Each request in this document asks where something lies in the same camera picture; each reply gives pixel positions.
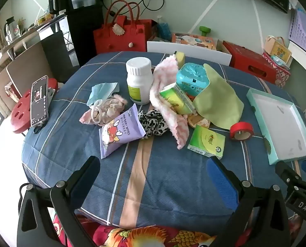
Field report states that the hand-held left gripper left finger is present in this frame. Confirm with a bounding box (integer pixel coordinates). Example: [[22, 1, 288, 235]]
[[16, 156, 101, 247]]

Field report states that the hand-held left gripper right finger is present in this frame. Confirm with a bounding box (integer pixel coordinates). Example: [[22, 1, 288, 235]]
[[206, 156, 290, 247]]

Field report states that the teal shallow box tray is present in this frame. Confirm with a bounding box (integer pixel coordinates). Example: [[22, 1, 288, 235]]
[[246, 88, 306, 165]]

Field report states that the purple wet wipes packet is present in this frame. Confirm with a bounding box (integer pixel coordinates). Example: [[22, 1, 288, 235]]
[[99, 103, 146, 159]]

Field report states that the red tape roll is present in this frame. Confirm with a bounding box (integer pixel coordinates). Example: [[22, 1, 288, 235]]
[[229, 122, 254, 141]]

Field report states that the pink floral scrunchie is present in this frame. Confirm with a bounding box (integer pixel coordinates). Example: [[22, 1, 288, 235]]
[[79, 94, 128, 126]]

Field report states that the leopard print scrunchie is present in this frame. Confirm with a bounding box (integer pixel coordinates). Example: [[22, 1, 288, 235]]
[[138, 109, 169, 139]]

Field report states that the light green cloth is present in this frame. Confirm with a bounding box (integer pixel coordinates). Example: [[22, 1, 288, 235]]
[[193, 64, 244, 129]]

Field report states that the blue face mask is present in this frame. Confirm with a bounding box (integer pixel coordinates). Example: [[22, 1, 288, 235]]
[[87, 82, 120, 106]]

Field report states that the pink fluffy towel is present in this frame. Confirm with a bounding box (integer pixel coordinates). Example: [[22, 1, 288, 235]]
[[149, 55, 190, 150]]

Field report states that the blue plaid blanket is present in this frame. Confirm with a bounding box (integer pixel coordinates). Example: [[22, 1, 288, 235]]
[[21, 51, 306, 237]]

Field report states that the red printed cloth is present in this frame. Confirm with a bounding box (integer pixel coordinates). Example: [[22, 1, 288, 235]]
[[53, 213, 251, 247]]

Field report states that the black smartphone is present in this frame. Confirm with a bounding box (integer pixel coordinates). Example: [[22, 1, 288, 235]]
[[30, 75, 50, 128]]

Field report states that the red plastic stool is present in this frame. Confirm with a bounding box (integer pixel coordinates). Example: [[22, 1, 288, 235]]
[[9, 78, 58, 134]]

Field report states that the red patterned gift box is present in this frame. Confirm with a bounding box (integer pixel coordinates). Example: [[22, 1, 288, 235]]
[[262, 53, 291, 88]]

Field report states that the white plastic bottle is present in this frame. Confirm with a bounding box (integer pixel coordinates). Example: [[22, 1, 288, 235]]
[[125, 57, 153, 105]]

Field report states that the teal embossed box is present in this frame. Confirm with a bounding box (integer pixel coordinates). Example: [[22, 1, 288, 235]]
[[176, 63, 210, 99]]

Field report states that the teal wipes packet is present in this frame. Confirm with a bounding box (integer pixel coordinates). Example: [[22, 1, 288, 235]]
[[271, 55, 290, 69]]

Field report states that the white desk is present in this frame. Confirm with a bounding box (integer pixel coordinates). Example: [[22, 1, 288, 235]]
[[288, 41, 306, 70]]

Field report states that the red cardboard box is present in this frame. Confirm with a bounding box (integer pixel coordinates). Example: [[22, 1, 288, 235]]
[[223, 41, 278, 84]]

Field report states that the black chair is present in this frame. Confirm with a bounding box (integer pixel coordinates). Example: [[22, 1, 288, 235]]
[[40, 31, 74, 83]]

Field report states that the brown chair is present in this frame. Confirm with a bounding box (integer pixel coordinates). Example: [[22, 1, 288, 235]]
[[0, 42, 51, 116]]

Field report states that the yellow sponge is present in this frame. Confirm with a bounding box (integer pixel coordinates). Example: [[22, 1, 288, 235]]
[[174, 51, 185, 69]]

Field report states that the purple calendar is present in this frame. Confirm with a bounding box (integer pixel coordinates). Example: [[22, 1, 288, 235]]
[[288, 9, 306, 54]]

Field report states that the red felt handbag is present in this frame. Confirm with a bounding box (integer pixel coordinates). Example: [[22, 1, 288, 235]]
[[93, 1, 157, 55]]

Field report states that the black cabinet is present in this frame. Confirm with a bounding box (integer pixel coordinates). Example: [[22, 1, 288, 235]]
[[56, 0, 107, 67]]

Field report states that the orange toy box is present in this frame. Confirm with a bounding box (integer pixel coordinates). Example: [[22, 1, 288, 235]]
[[172, 33, 218, 50]]

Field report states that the blue mesh bag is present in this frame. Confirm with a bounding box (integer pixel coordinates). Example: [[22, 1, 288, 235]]
[[157, 15, 171, 40]]

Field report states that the glass kettle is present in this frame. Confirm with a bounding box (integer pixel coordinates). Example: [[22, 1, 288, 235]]
[[3, 17, 21, 44]]

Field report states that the black kettle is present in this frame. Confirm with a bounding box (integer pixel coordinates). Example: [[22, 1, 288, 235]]
[[48, 0, 71, 14]]

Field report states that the yellow box with handle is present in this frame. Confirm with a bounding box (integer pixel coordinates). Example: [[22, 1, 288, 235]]
[[265, 35, 292, 63]]

